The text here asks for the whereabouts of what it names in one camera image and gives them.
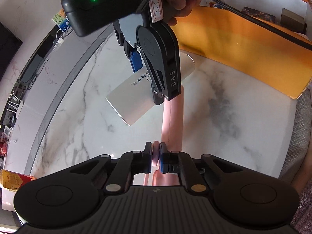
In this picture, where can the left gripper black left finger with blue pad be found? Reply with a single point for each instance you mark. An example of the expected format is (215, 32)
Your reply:
(127, 166)

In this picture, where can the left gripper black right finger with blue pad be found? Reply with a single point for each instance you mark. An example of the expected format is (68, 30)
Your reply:
(183, 170)

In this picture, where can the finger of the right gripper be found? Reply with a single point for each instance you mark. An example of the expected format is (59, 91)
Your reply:
(125, 31)
(160, 53)

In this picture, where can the white pink card box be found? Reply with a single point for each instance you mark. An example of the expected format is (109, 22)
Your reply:
(133, 97)

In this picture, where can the pink satin pouch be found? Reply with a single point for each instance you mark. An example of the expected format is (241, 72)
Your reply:
(172, 136)

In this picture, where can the photo card box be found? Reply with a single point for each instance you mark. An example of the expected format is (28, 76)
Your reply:
(259, 14)

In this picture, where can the red panda plush toy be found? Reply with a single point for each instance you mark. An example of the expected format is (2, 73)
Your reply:
(215, 4)

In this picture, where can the gold patterned gift box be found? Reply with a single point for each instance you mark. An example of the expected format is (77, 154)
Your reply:
(293, 21)

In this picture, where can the person's hand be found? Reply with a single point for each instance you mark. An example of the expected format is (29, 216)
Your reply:
(183, 9)

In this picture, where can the orange cardboard box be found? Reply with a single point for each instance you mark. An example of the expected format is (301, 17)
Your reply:
(222, 36)

